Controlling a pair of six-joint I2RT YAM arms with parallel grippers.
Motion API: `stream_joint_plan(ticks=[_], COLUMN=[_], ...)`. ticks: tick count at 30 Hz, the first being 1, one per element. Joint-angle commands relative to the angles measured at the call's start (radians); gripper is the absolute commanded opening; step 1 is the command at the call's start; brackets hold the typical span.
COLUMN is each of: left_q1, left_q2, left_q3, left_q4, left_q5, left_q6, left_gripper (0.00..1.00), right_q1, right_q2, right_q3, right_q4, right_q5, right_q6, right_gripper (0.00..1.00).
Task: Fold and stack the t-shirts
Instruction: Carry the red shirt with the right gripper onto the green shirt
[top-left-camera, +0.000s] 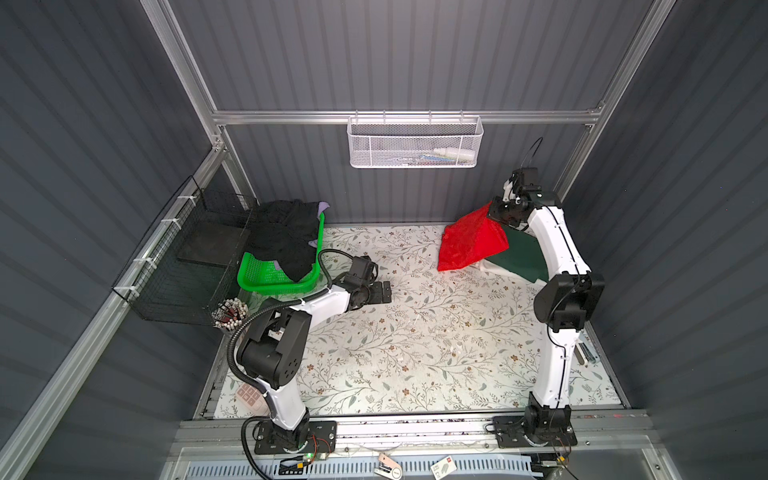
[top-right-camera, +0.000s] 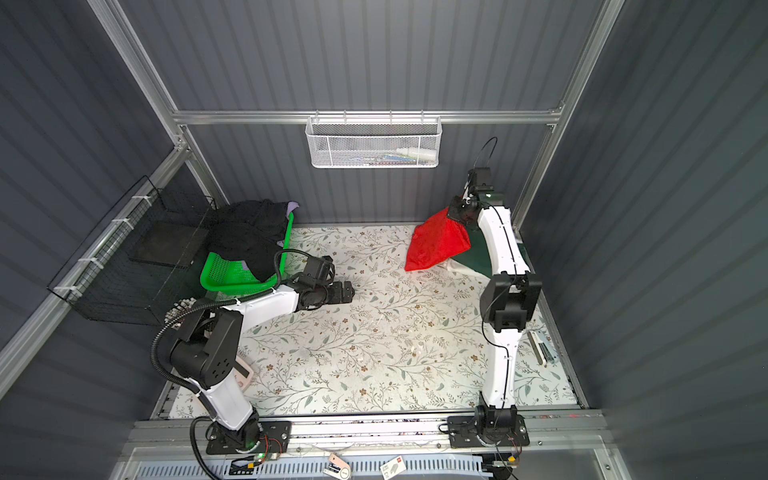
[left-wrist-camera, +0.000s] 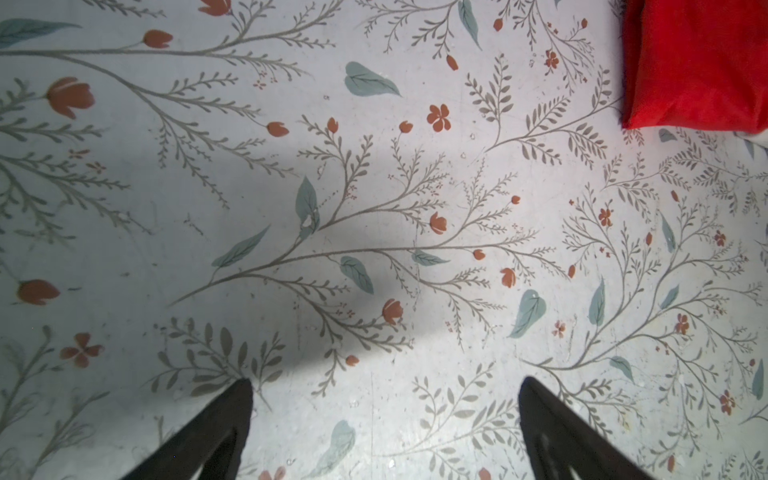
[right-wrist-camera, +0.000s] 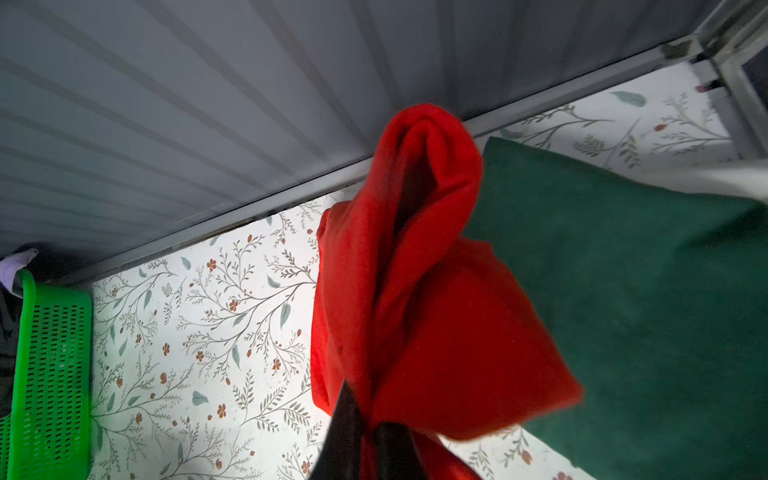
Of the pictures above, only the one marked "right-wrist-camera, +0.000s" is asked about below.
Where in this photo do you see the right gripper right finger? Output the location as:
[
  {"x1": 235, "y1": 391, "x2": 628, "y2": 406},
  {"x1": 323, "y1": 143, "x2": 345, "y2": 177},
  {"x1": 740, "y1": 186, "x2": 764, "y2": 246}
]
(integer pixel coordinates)
[{"x1": 375, "y1": 422, "x2": 428, "y2": 480}]

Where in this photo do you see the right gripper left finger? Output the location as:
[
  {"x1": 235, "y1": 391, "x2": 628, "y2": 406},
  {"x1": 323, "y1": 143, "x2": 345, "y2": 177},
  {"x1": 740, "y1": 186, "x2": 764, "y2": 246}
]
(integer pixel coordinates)
[{"x1": 308, "y1": 381, "x2": 365, "y2": 480}]

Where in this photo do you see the red t shirt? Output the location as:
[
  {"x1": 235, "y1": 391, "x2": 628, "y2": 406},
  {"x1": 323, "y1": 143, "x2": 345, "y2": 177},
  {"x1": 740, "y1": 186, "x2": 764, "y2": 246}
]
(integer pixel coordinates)
[{"x1": 310, "y1": 104, "x2": 583, "y2": 479}]

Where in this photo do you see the floral table cloth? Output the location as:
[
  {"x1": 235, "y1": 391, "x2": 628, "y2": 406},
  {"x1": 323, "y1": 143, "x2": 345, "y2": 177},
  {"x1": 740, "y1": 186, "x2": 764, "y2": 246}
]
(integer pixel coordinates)
[{"x1": 90, "y1": 61, "x2": 738, "y2": 479}]

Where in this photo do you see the green plastic basket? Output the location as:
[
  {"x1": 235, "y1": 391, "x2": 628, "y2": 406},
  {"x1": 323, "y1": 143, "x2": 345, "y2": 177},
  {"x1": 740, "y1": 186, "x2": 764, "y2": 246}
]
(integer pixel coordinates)
[{"x1": 1, "y1": 270, "x2": 93, "y2": 479}]

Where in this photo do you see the folded dark green t shirt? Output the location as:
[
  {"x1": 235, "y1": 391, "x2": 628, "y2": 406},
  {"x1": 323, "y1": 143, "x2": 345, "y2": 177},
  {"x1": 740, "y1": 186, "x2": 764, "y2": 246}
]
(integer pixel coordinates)
[{"x1": 465, "y1": 138, "x2": 767, "y2": 479}]

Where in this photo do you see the purple garment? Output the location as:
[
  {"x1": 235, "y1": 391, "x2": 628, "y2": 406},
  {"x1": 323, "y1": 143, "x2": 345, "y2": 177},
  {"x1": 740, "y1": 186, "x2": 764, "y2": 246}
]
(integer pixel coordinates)
[{"x1": 0, "y1": 248, "x2": 39, "y2": 298}]

